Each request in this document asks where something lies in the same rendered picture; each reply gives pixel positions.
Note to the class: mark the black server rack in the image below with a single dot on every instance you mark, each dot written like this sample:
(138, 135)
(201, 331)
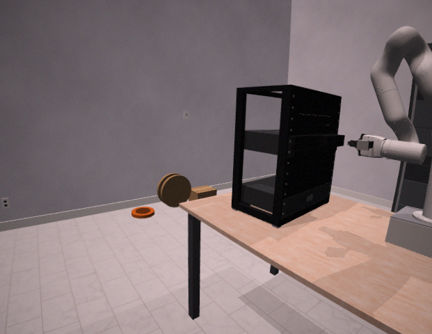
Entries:
(303, 177)

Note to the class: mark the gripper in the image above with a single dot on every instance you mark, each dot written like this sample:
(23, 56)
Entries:
(376, 151)

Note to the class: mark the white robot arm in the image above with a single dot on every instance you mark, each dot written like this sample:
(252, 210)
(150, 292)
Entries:
(407, 43)

